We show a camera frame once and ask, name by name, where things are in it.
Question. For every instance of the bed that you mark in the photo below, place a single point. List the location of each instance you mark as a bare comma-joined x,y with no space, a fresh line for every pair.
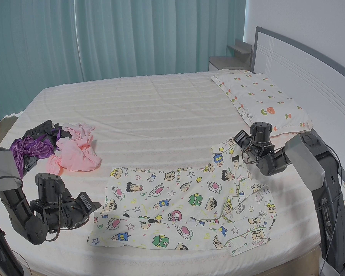
161,111

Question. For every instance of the white printed pyjama top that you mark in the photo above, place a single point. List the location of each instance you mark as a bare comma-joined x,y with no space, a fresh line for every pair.
184,205

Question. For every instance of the dark grey garment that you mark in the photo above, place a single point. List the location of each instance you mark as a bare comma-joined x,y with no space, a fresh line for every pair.
30,163

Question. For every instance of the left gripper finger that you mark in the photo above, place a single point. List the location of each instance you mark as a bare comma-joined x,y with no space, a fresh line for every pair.
96,205

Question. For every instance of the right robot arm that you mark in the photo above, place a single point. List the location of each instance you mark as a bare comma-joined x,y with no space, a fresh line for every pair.
304,157

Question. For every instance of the grey bedside table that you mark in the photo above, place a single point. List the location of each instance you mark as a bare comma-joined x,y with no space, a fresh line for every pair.
228,60

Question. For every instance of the purple satin garment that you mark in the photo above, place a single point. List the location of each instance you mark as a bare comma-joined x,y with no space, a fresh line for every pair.
36,148

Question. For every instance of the blue-green curtain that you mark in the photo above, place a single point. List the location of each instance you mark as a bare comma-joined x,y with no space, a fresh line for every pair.
31,39
161,24

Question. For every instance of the black garment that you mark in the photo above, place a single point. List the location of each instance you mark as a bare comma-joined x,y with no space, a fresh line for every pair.
38,129

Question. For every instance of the white printed pillow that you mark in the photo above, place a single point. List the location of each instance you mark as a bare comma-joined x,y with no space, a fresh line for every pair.
264,99

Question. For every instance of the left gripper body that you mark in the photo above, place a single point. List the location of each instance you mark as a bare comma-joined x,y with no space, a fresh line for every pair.
74,214

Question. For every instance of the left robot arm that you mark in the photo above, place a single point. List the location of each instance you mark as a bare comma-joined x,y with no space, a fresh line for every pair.
14,203

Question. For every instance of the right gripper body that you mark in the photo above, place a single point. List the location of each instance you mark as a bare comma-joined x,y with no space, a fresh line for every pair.
243,139

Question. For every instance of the pink garment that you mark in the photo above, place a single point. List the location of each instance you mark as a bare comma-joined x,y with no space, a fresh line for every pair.
74,157

